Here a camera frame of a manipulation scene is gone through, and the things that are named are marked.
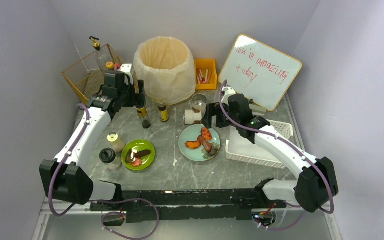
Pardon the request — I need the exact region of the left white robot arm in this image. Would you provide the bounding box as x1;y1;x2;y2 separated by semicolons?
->
39;71;146;205

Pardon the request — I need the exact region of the green plate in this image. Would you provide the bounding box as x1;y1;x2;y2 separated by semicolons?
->
121;139;156;171

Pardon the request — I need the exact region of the whiteboard with red writing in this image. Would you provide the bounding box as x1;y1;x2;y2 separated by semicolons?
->
218;34;303;112

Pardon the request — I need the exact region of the red cap sauce bottle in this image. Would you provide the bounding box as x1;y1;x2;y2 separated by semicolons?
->
105;61;115;71

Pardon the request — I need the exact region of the light blue flower plate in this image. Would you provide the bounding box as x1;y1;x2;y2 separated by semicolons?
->
178;124;221;162

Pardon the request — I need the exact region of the yellow wire basket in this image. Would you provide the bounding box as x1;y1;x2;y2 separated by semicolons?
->
62;43;138;105

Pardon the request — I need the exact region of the clear oil dispenser bottle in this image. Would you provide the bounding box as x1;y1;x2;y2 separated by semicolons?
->
89;36;107;70

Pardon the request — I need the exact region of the small yellow label bottle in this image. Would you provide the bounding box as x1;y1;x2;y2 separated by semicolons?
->
158;103;169;123

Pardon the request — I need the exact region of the dark sea cucumber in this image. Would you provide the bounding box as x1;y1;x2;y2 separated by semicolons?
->
134;149;152;158

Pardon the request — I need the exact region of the white plastic basket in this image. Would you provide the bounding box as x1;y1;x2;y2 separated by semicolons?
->
225;126;286;169

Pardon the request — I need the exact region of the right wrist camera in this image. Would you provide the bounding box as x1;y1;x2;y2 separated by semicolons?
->
221;86;237;99

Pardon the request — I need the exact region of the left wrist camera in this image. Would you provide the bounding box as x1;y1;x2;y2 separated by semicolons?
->
116;63;134;85

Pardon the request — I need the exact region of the red marker pen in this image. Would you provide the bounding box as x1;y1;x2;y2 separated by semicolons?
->
199;69;206;84

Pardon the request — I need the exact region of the upright steel lined mug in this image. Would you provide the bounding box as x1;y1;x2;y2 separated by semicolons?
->
191;93;208;113

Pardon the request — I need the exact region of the yellow plastic bin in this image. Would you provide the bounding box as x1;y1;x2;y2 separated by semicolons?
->
194;58;218;91

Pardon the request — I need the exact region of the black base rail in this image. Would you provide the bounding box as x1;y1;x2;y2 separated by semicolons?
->
90;184;286;223

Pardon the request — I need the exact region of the tall yellow label spice jar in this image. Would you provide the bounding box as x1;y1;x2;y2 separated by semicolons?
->
136;105;151;129

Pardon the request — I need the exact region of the trash bin with bag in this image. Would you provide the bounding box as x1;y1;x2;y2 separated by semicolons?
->
133;36;197;106

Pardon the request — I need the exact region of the brown meat rib piece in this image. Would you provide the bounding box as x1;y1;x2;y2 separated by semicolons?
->
197;134;213;153

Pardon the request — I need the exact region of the orange chicken wing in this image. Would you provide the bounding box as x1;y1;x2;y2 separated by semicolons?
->
184;140;202;150

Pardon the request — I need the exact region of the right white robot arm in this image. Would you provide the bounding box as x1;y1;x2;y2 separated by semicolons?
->
201;93;339;214

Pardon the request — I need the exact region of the cream lid shaker jar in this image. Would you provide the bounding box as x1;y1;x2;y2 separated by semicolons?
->
107;132;126;153

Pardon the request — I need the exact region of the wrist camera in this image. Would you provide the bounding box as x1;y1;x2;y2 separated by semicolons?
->
116;63;134;85
221;86;237;99

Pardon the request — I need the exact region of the white mug lying down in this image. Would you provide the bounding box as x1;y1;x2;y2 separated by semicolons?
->
183;109;203;125

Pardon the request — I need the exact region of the black lid shaker jar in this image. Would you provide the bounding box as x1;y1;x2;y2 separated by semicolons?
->
99;147;122;171

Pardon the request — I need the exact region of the orange fried piece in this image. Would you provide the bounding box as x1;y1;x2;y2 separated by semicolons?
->
200;127;213;141

